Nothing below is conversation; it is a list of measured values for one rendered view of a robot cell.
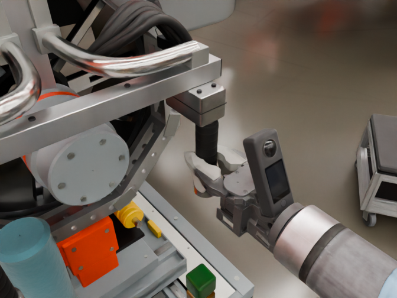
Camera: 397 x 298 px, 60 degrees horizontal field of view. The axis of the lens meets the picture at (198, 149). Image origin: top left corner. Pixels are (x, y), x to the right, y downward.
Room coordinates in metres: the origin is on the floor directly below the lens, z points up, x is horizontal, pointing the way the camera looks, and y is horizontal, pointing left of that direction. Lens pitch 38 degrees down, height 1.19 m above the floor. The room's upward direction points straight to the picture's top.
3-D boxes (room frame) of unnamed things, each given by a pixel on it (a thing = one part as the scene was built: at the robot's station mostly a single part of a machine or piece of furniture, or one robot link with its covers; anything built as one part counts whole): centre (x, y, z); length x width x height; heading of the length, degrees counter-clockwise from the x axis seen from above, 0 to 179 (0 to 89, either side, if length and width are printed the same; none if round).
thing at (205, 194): (0.44, -0.01, 0.83); 0.04 x 0.04 x 0.16
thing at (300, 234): (0.29, -0.14, 0.81); 0.10 x 0.05 x 0.09; 130
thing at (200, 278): (0.32, 0.00, 0.64); 0.04 x 0.04 x 0.04; 40
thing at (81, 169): (0.46, 0.22, 0.85); 0.21 x 0.14 x 0.14; 40
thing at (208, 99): (0.46, 0.01, 0.93); 0.09 x 0.05 x 0.05; 40
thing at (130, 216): (0.66, 0.24, 0.51); 0.29 x 0.06 x 0.06; 40
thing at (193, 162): (0.41, 0.00, 0.80); 0.09 x 0.03 x 0.06; 48
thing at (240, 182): (0.35, -0.09, 0.80); 0.12 x 0.08 x 0.09; 40
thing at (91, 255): (0.54, 0.29, 0.48); 0.16 x 0.12 x 0.17; 40
